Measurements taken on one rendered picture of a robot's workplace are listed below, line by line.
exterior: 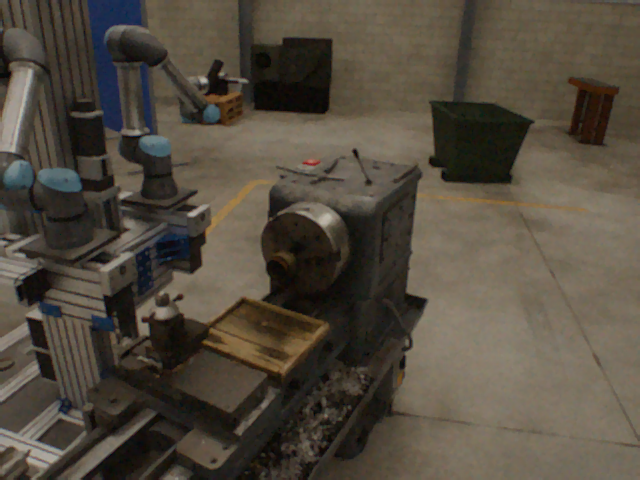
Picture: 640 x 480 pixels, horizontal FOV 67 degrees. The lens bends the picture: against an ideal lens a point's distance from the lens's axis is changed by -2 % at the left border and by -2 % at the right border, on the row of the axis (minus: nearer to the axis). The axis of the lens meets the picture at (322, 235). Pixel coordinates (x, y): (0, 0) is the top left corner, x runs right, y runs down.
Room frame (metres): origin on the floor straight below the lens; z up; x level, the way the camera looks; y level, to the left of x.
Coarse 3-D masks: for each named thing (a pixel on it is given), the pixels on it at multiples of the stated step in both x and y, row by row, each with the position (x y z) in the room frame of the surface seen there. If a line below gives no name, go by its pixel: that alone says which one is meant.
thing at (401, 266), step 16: (400, 272) 1.98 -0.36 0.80; (272, 288) 1.81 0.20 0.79; (384, 288) 1.79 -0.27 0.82; (400, 288) 1.98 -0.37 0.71; (368, 304) 1.62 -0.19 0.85; (384, 304) 1.82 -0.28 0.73; (400, 304) 2.03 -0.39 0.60; (352, 320) 1.62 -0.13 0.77; (368, 320) 1.66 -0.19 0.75; (384, 320) 1.83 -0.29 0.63; (352, 336) 1.62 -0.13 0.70; (368, 336) 1.65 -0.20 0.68; (384, 336) 1.82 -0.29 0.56; (352, 352) 1.62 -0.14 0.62; (368, 352) 1.66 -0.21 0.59; (368, 400) 1.79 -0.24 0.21; (352, 432) 1.65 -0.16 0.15; (368, 432) 1.77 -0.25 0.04; (352, 448) 1.65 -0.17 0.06
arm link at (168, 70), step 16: (128, 32) 1.90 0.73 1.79; (144, 32) 1.92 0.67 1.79; (128, 48) 1.90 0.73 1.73; (144, 48) 1.89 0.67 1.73; (160, 48) 1.92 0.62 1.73; (160, 64) 1.92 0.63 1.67; (176, 80) 1.98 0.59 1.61; (192, 96) 2.03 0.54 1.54; (192, 112) 2.13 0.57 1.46; (208, 112) 2.07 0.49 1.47
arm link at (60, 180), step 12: (60, 168) 1.48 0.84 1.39; (36, 180) 1.41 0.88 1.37; (48, 180) 1.39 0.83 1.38; (60, 180) 1.40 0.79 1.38; (72, 180) 1.42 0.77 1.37; (36, 192) 1.39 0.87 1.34; (48, 192) 1.39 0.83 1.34; (60, 192) 1.39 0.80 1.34; (72, 192) 1.41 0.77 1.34; (36, 204) 1.38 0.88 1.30; (48, 204) 1.39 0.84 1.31; (60, 204) 1.39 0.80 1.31; (72, 204) 1.41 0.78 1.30; (60, 216) 1.39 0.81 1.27
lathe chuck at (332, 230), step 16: (288, 208) 1.63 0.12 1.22; (304, 208) 1.60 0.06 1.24; (288, 224) 1.58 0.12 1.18; (304, 224) 1.55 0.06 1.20; (320, 224) 1.52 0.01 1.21; (336, 224) 1.57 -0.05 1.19; (304, 240) 1.55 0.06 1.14; (320, 240) 1.52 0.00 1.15; (336, 240) 1.52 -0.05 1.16; (272, 256) 1.61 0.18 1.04; (304, 272) 1.55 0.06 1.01; (320, 272) 1.52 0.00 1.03; (336, 272) 1.49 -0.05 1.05; (304, 288) 1.55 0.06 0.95; (320, 288) 1.52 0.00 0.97
